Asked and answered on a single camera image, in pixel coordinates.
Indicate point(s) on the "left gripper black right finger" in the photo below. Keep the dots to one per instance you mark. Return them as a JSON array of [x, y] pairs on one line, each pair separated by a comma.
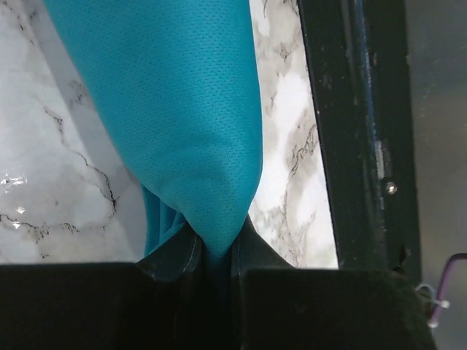
[[277, 306]]

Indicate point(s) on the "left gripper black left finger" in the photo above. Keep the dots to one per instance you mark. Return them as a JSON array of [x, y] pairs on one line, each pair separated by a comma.
[[150, 304]]

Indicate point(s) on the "teal t shirt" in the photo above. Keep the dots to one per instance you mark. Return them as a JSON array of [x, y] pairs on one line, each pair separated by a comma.
[[175, 84]]

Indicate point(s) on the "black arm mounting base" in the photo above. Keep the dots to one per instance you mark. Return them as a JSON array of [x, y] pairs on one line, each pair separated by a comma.
[[357, 55]]

